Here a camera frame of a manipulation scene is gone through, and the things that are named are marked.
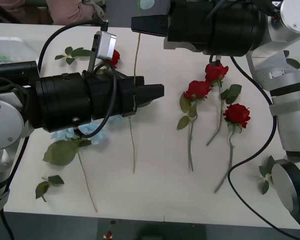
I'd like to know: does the person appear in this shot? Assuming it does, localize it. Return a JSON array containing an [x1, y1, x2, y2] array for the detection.
[[3, 0, 107, 26]]

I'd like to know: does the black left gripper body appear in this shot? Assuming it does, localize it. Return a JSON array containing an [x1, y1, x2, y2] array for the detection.
[[86, 73, 145, 123]]

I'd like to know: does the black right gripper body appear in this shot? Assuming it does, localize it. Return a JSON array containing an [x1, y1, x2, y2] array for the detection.
[[165, 0, 215, 54]]

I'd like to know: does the pale grey left wrist camera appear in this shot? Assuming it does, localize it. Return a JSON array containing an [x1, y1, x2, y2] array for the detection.
[[87, 30, 118, 76]]

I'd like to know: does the pale blue flower large leaf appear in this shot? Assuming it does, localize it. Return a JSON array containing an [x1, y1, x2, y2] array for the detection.
[[42, 115, 127, 214]]

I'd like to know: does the pale blue flower long stem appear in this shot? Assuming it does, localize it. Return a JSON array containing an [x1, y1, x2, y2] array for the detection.
[[128, 0, 156, 174]]

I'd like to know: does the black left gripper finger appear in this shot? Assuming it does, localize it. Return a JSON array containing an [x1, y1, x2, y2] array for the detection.
[[139, 84, 165, 104]]

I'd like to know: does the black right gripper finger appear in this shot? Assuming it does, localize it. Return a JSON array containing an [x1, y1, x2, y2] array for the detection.
[[130, 14, 170, 38]]

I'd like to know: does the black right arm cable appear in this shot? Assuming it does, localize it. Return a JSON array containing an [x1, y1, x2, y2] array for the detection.
[[227, 55, 300, 240]]

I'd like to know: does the black left camera cable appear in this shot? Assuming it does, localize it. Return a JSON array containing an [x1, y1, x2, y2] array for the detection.
[[37, 19, 120, 140]]

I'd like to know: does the loose green leaf twig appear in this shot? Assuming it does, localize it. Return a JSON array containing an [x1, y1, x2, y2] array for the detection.
[[258, 154, 276, 196], [54, 46, 94, 66], [35, 174, 65, 203]]

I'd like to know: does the shallow white box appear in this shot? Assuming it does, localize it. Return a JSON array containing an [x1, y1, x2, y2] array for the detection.
[[0, 36, 40, 67]]

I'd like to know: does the red rose green stem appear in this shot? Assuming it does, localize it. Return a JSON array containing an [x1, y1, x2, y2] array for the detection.
[[204, 63, 243, 147], [213, 103, 252, 194], [103, 49, 122, 70], [176, 80, 213, 173]]

